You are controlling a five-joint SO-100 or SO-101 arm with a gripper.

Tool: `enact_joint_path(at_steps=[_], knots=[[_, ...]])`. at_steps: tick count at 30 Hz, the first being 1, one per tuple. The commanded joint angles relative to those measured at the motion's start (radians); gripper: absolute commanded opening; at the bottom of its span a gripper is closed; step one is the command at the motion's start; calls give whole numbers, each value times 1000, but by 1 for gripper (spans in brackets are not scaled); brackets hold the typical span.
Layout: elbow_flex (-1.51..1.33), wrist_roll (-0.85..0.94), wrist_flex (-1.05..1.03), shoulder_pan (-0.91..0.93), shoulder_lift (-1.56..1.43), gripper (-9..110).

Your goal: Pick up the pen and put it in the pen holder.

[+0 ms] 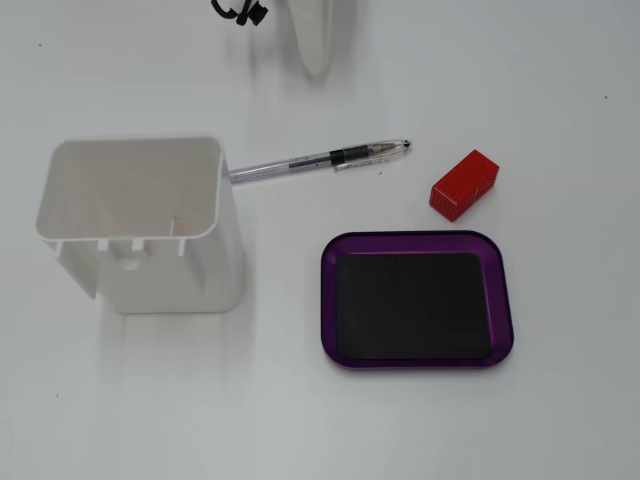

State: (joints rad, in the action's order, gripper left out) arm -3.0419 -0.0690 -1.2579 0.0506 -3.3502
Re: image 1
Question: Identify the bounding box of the white plastic pen holder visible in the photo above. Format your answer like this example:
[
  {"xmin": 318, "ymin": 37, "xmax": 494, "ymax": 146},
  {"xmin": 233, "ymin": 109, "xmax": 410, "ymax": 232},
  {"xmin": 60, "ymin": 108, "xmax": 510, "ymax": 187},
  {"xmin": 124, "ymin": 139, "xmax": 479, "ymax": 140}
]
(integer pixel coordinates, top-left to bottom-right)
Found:
[{"xmin": 34, "ymin": 135, "xmax": 246, "ymax": 315}]

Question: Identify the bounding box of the red rectangular block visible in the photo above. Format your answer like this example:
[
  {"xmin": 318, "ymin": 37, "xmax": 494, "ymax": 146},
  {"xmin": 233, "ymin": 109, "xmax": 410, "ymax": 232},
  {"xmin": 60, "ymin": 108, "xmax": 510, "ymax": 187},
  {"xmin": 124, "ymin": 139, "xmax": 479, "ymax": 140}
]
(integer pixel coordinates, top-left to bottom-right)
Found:
[{"xmin": 428, "ymin": 148, "xmax": 502, "ymax": 222}]

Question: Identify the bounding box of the black tray liner pad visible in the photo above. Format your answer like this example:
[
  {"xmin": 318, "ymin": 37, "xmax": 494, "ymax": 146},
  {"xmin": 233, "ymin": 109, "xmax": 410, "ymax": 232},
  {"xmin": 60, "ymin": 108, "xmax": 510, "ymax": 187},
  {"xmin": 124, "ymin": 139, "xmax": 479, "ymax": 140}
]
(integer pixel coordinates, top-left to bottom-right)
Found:
[{"xmin": 334, "ymin": 252, "xmax": 494, "ymax": 362}]

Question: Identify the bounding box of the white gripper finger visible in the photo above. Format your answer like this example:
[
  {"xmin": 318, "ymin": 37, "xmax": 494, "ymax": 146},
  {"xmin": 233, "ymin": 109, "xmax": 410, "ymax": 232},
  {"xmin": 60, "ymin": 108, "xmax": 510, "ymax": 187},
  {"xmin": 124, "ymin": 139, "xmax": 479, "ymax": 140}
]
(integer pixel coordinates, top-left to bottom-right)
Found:
[{"xmin": 285, "ymin": 0, "xmax": 337, "ymax": 77}]

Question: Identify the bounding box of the purple metal tray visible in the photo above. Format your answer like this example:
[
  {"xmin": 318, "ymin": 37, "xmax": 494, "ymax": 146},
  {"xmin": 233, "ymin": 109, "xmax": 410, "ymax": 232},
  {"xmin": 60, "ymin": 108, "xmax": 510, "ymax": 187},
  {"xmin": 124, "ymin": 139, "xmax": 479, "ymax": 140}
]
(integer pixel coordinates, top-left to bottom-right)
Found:
[{"xmin": 320, "ymin": 229, "xmax": 515, "ymax": 371}]

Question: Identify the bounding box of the clear black-grip gel pen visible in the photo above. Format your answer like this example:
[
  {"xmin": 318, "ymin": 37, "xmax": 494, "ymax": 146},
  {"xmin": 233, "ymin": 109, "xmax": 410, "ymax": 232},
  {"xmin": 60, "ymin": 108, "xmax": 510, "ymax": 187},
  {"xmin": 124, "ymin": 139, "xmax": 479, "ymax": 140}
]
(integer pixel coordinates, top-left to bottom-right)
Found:
[{"xmin": 227, "ymin": 138, "xmax": 414, "ymax": 185}]

